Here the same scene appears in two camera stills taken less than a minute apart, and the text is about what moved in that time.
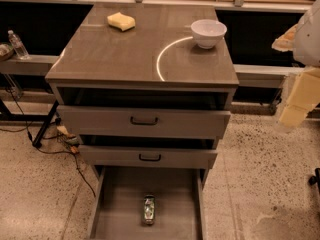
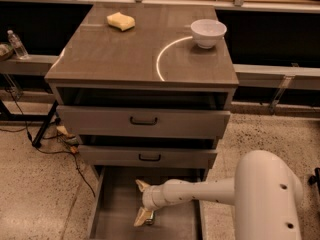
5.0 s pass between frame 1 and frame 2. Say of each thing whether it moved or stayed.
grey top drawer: stayed
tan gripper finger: moved
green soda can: stayed
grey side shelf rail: stayed
